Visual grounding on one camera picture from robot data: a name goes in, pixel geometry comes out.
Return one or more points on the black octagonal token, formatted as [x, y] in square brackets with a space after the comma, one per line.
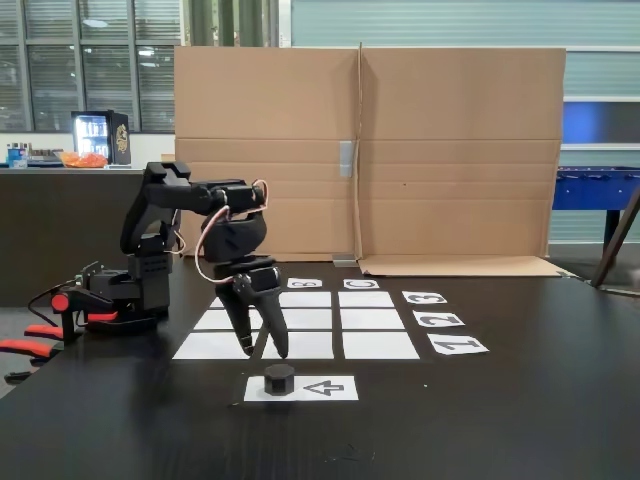
[278, 381]

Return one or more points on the paper sheet letter B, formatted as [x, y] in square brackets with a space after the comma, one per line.
[291, 286]

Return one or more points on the paper sheet letter C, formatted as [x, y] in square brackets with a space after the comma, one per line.
[347, 287]

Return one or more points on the grey tape piece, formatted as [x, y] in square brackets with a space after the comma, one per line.
[345, 261]

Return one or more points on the white arrow paper sheet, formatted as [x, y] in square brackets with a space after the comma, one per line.
[345, 395]

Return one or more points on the paper sheet number 3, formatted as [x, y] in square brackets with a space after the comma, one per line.
[407, 301]

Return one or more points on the grey tape strip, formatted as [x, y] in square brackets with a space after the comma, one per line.
[347, 159]

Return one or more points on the paper sheet number 2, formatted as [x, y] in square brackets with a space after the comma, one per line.
[422, 324]

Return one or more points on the paper sheet number 1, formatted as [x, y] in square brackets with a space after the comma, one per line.
[440, 351]

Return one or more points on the black clamp with orange knob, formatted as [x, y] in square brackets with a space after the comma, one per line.
[61, 302]

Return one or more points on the black mini fridge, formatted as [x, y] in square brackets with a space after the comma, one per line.
[117, 137]

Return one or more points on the dark counter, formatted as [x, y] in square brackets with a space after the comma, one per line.
[50, 225]

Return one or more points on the orange snack bag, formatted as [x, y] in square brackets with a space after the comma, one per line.
[82, 160]

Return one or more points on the brown cardboard panel with flap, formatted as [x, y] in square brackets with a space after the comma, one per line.
[460, 125]

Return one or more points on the dark tray of items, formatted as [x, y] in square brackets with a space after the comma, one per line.
[45, 156]

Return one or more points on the blue foosball table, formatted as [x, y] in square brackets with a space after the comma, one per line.
[590, 192]

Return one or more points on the brown wooden leg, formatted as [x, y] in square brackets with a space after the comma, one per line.
[615, 240]

